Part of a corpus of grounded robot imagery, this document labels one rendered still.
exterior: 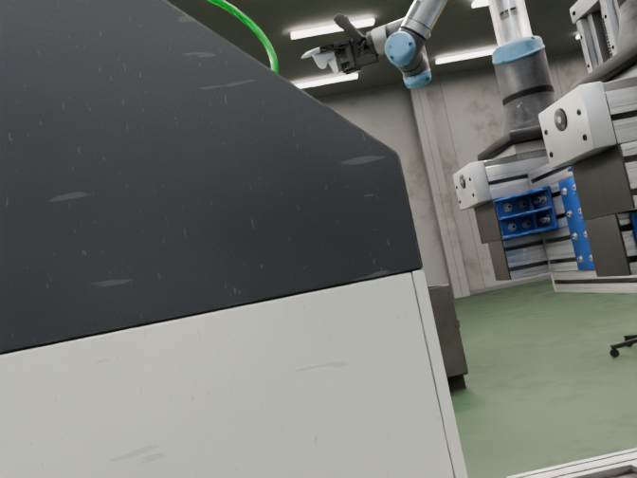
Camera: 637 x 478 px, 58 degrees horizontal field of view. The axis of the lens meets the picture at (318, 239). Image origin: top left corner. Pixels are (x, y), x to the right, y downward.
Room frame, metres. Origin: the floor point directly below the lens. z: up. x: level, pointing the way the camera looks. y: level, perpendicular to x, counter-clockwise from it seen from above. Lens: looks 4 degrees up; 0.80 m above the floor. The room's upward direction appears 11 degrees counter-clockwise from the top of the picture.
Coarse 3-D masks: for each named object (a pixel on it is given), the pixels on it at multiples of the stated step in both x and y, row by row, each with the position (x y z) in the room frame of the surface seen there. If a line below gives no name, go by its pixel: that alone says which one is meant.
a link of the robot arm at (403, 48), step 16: (416, 0) 1.40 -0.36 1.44; (432, 0) 1.38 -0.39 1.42; (416, 16) 1.40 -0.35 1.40; (432, 16) 1.40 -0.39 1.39; (400, 32) 1.40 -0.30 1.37; (416, 32) 1.40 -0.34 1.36; (400, 48) 1.40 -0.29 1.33; (416, 48) 1.42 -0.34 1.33; (400, 64) 1.44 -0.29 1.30; (416, 64) 1.48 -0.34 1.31
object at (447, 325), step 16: (432, 288) 3.49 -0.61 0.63; (448, 288) 3.51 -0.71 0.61; (432, 304) 3.49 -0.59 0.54; (448, 304) 3.50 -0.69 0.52; (448, 320) 3.50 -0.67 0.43; (448, 336) 3.50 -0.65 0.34; (448, 352) 3.50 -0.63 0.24; (448, 368) 3.49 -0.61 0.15; (464, 368) 3.51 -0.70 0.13; (448, 384) 3.58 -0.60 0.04; (464, 384) 3.60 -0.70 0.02
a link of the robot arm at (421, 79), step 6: (426, 54) 1.55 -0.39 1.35; (426, 60) 1.53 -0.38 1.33; (420, 66) 1.50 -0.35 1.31; (426, 66) 1.54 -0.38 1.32; (402, 72) 1.53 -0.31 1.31; (408, 72) 1.51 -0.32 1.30; (414, 72) 1.52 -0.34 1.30; (420, 72) 1.53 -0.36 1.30; (426, 72) 1.54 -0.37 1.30; (408, 78) 1.55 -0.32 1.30; (414, 78) 1.54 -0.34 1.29; (420, 78) 1.53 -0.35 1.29; (426, 78) 1.54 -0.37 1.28; (408, 84) 1.56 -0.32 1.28; (414, 84) 1.56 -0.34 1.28; (420, 84) 1.57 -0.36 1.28; (426, 84) 1.58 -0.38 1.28
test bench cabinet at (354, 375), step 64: (192, 320) 0.72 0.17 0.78; (256, 320) 0.73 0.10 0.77; (320, 320) 0.75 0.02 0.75; (384, 320) 0.76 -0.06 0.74; (0, 384) 0.68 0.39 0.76; (64, 384) 0.69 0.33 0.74; (128, 384) 0.70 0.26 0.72; (192, 384) 0.72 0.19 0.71; (256, 384) 0.73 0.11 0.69; (320, 384) 0.74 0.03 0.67; (384, 384) 0.76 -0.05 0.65; (0, 448) 0.67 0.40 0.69; (64, 448) 0.69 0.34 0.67; (128, 448) 0.70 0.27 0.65; (192, 448) 0.71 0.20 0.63; (256, 448) 0.73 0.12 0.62; (320, 448) 0.74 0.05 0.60; (384, 448) 0.76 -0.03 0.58; (448, 448) 0.77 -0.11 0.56
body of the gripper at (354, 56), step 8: (368, 32) 1.59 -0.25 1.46; (344, 40) 1.60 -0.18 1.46; (352, 40) 1.61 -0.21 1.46; (368, 40) 1.58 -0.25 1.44; (344, 48) 1.61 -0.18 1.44; (352, 48) 1.61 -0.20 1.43; (360, 48) 1.61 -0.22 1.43; (368, 48) 1.60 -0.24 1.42; (336, 56) 1.63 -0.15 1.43; (344, 56) 1.62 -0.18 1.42; (352, 56) 1.60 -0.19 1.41; (360, 56) 1.61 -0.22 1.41; (368, 56) 1.60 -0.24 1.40; (376, 56) 1.62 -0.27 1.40; (344, 64) 1.63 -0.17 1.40; (352, 64) 1.61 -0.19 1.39; (360, 64) 1.62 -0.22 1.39; (344, 72) 1.66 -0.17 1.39; (352, 72) 1.68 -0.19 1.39
